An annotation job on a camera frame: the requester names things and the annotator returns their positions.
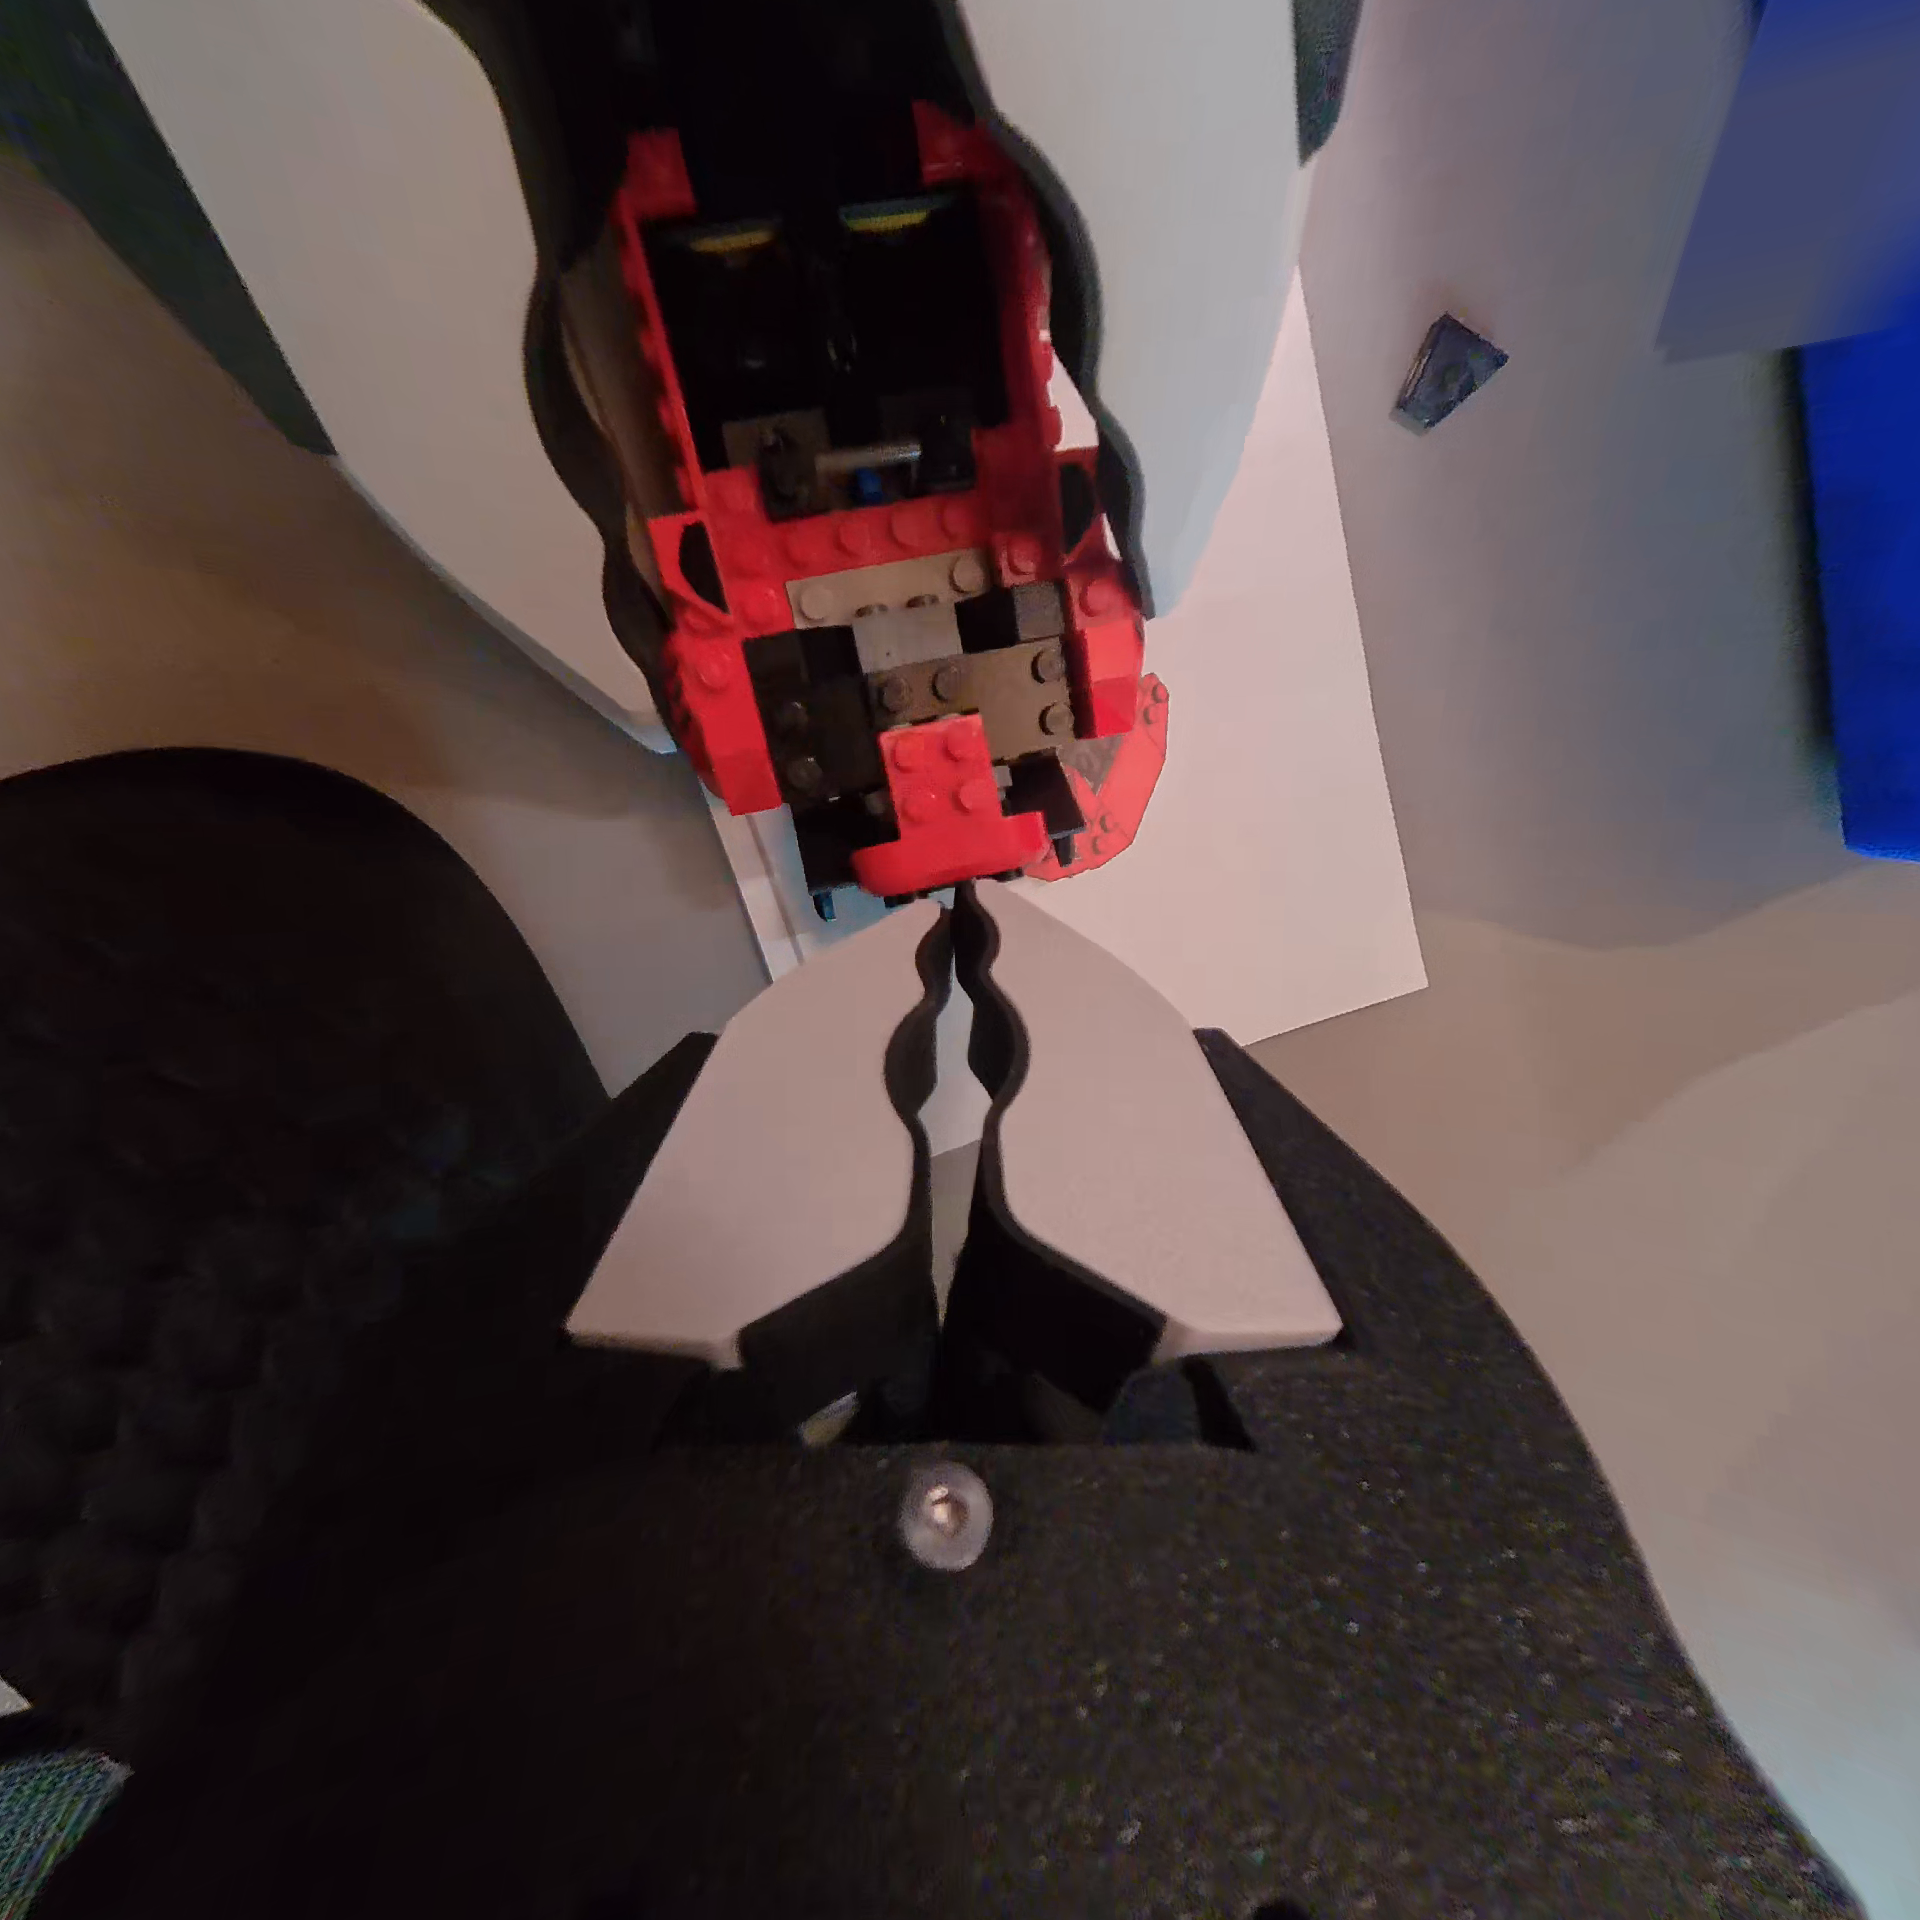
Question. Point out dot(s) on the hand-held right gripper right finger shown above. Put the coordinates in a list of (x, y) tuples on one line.
[(1154, 1186)]

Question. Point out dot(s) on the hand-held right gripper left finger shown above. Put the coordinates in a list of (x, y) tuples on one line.
[(751, 1200)]

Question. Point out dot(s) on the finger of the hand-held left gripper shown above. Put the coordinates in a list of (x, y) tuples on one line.
[(1186, 211), (362, 241)]

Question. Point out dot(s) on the lego instruction booklet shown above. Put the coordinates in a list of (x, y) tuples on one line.
[(1291, 811)]

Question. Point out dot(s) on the red and black lego car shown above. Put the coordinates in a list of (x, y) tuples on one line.
[(871, 539)]

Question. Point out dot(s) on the blue plastic bin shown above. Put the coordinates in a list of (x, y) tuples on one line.
[(1867, 602)]

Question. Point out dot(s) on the small dark wedge lego piece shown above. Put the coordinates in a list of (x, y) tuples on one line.
[(1449, 370)]

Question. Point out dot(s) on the black quilted chair seat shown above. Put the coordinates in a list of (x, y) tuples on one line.
[(241, 1200)]

